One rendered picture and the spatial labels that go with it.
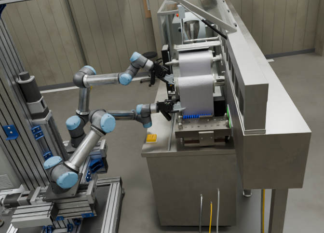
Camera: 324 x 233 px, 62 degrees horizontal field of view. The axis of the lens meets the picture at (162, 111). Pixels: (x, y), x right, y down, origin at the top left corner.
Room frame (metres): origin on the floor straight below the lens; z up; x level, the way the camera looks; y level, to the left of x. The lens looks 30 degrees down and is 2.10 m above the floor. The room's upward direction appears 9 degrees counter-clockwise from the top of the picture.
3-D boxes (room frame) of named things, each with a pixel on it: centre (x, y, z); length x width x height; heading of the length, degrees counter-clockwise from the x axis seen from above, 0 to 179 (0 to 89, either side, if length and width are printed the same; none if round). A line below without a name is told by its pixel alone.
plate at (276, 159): (2.35, -0.71, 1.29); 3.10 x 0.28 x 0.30; 169
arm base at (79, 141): (1.92, 0.73, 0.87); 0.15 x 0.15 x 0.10
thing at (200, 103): (1.71, -0.26, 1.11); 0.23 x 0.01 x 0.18; 79
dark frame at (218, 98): (1.81, -0.32, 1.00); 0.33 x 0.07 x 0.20; 79
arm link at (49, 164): (1.43, 0.75, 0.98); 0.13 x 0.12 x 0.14; 40
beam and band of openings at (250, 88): (2.37, -0.64, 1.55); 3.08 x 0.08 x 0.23; 169
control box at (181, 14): (2.33, -0.28, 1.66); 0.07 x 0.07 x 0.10; 0
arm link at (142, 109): (1.79, 0.13, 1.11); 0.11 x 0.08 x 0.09; 79
